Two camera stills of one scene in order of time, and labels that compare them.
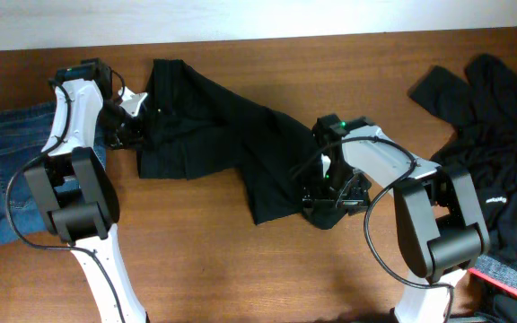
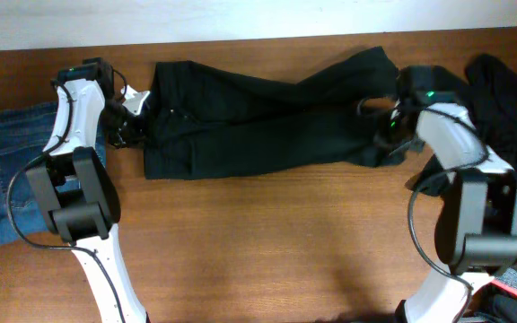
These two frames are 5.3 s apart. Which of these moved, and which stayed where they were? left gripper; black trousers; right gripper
Moved: right gripper; black trousers
Stayed: left gripper
